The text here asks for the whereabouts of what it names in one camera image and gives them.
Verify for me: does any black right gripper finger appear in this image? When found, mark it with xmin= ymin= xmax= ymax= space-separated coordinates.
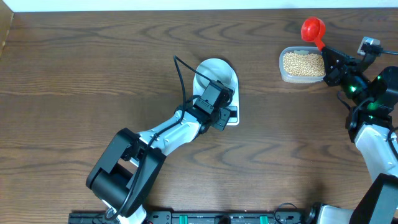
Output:
xmin=322 ymin=52 xmax=335 ymax=77
xmin=321 ymin=46 xmax=354 ymax=62

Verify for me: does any red plastic measuring scoop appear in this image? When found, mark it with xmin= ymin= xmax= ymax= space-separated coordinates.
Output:
xmin=301 ymin=17 xmax=326 ymax=51

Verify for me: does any grey round bowl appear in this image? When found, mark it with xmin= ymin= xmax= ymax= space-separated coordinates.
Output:
xmin=197 ymin=58 xmax=238 ymax=90

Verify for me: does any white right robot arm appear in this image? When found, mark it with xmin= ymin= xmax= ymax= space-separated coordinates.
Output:
xmin=315 ymin=45 xmax=397 ymax=223

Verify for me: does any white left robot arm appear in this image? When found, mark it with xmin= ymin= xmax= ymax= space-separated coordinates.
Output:
xmin=86 ymin=80 xmax=234 ymax=223

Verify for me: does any white digital kitchen scale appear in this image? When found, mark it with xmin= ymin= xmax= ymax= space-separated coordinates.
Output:
xmin=192 ymin=58 xmax=241 ymax=126

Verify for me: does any clear container of soybeans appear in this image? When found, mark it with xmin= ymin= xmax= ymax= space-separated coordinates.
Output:
xmin=279 ymin=47 xmax=325 ymax=84

